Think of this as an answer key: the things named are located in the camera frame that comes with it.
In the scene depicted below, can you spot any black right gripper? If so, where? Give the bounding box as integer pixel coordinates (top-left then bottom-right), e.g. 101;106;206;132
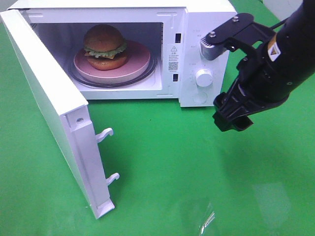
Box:
213;49;290;132

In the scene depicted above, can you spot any round microwave door button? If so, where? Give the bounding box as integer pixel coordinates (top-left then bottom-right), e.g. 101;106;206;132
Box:
192;92;207;104

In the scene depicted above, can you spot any pink round plate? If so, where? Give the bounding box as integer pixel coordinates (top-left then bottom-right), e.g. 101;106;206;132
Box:
73;40;151;84

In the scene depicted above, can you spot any burger with lettuce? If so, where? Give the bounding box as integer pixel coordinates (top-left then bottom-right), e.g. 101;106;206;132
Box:
83;24;127;70

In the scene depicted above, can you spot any white microwave door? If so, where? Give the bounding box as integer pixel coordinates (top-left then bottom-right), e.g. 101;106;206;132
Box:
0;10;119;218

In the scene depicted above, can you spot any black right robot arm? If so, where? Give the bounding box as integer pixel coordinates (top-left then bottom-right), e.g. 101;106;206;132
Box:
206;0;315;131

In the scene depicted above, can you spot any lower white microwave knob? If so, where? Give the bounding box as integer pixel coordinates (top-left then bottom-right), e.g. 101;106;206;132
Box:
195;69;213;87

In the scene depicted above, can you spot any white microwave knob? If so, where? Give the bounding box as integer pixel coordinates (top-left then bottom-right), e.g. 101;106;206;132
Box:
195;69;213;87
199;41;207;59

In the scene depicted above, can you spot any upper white microwave knob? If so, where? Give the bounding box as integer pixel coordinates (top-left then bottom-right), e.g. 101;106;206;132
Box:
199;41;207;59

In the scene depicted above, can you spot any glass microwave turntable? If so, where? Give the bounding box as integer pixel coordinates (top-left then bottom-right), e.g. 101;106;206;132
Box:
69;58;158;89

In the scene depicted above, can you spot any white microwave oven body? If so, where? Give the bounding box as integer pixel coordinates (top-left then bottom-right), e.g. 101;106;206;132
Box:
7;0;236;107

